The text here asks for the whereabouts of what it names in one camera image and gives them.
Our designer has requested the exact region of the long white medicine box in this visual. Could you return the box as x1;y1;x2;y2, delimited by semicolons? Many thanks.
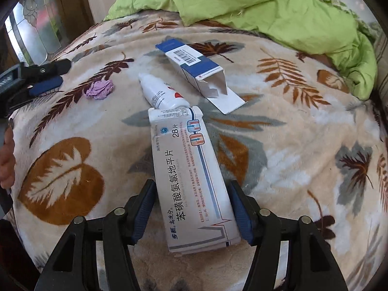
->
148;106;241;254

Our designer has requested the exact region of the stained glass door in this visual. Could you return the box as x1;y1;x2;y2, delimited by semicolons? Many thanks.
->
5;0;82;65

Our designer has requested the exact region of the leaf-patterned bed blanket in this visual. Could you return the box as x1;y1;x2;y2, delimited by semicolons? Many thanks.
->
13;11;387;290

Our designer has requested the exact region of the purple paper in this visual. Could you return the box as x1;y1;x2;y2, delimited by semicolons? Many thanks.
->
85;80;114;100

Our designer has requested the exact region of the white ointment tube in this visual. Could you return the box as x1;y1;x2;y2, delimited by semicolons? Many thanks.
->
139;73;190;110

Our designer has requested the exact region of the green quilt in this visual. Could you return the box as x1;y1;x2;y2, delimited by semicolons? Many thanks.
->
106;0;378;100

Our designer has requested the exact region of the person's left hand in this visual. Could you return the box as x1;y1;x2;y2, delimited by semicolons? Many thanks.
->
0;126;16;189

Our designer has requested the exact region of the blue and white box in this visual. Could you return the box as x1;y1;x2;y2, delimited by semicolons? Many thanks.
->
156;39;245;115

